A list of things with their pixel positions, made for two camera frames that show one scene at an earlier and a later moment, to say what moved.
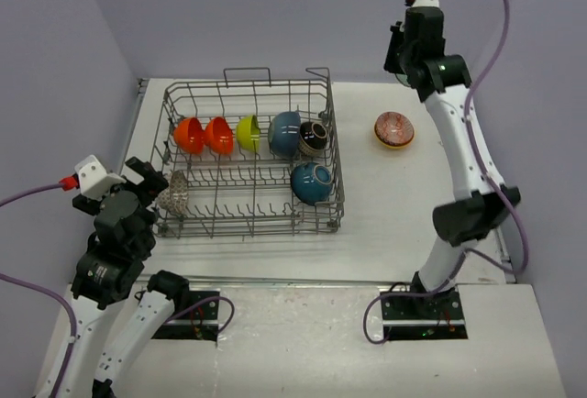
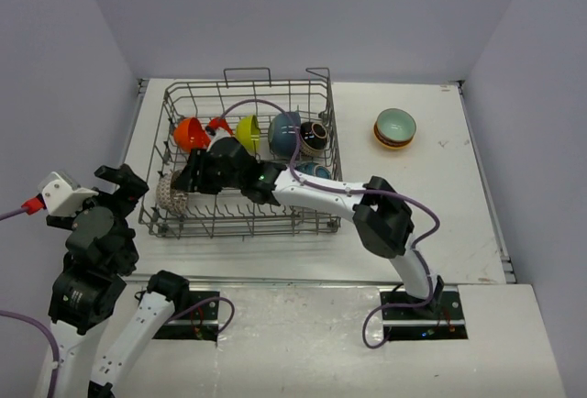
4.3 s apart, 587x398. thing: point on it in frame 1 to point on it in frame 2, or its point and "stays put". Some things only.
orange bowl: [190, 136] stays put
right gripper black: [398, 35] to [193, 180]
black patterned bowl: [313, 138] stays put
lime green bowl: [248, 133] stays put
